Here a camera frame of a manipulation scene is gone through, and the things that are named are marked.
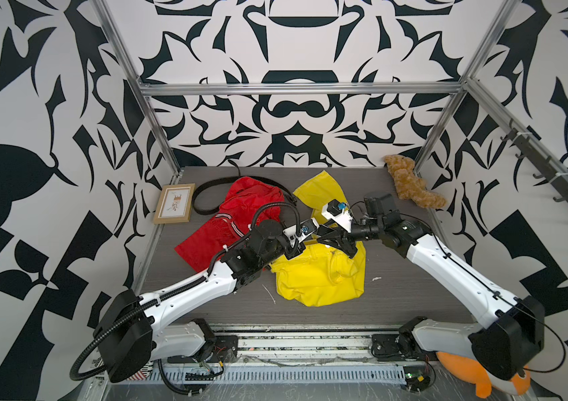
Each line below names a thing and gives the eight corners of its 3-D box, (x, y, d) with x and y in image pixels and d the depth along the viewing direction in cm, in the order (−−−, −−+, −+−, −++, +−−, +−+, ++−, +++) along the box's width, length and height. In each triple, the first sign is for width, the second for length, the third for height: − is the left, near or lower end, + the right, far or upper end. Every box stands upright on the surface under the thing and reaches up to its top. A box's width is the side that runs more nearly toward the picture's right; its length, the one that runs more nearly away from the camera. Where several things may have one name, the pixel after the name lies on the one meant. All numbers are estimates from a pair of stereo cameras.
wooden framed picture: (154, 224, 103) (152, 221, 102) (164, 187, 115) (162, 184, 114) (191, 221, 104) (189, 218, 102) (197, 185, 116) (196, 182, 115)
